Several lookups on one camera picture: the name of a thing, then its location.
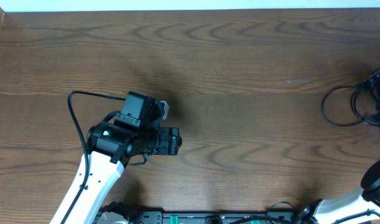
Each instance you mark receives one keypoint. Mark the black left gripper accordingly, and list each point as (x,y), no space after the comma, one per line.
(169,143)

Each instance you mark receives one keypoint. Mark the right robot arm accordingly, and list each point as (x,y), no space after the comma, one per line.
(363,204)

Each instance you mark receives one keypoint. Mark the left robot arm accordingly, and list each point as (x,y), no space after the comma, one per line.
(134,130)

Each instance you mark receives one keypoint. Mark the black aluminium mounting rail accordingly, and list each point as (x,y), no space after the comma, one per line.
(118,212)

